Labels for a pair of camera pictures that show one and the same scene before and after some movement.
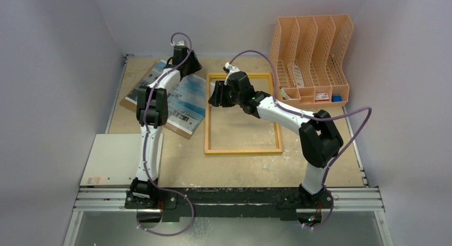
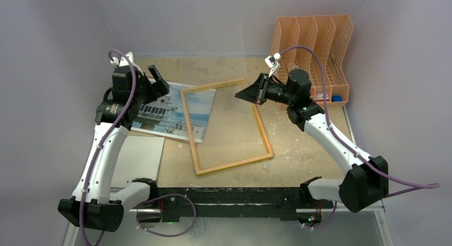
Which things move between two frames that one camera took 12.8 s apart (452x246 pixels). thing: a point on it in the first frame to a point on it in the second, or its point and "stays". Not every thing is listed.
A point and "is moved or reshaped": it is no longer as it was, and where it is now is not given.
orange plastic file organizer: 308,54 stays
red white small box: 321,97 stays
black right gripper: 217,97 to 263,94
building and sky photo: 187,99 is moved or reshaped
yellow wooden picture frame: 209,82 to 232,164
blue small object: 337,98 stays
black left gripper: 195,65 to 159,89
